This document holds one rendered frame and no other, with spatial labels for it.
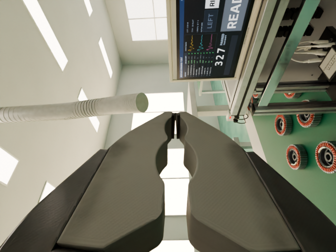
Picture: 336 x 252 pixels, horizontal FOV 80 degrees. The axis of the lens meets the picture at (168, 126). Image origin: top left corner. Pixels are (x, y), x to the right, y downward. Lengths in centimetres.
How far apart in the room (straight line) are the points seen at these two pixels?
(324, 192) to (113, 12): 720
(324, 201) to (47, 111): 207
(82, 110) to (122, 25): 591
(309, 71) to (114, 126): 581
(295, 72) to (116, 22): 708
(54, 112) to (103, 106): 51
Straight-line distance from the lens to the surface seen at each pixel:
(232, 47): 58
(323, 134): 96
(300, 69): 89
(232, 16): 54
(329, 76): 66
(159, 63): 828
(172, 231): 487
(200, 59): 58
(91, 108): 191
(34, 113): 226
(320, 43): 70
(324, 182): 99
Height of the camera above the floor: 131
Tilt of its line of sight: 2 degrees up
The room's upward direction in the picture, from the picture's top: 92 degrees counter-clockwise
